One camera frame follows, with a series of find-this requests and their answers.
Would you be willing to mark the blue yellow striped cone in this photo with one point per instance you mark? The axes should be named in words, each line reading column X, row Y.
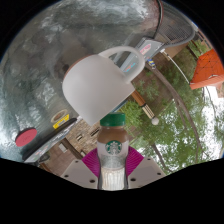
column 151, row 64

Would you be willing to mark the wooden globe lamp post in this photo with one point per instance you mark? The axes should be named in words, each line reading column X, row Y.
column 143, row 105

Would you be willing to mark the grey laptop with stickers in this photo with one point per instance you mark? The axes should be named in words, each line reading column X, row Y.
column 148, row 48

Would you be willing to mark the grey mesh patio chair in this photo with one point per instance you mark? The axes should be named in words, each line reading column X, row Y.
column 176, row 23

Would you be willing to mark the tape roll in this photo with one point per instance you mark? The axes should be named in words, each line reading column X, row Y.
column 58, row 115

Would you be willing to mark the yellow sticker card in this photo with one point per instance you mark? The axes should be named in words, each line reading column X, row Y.
column 61, row 122

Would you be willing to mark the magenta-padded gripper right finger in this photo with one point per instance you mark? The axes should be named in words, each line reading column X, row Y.
column 148, row 170

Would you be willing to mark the leaning tree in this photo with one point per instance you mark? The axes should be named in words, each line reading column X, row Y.
column 181, row 106

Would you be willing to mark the flat round red coaster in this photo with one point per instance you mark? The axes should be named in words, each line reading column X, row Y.
column 26, row 137

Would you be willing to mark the white ceramic mug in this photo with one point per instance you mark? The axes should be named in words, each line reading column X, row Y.
column 96, row 86

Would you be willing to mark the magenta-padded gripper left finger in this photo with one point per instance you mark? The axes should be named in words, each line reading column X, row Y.
column 77, row 171

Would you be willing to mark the green-capped coffee drink bottle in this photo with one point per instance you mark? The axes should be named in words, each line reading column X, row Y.
column 112, row 146

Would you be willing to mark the orange patio umbrella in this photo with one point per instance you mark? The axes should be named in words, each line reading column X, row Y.
column 208, row 70

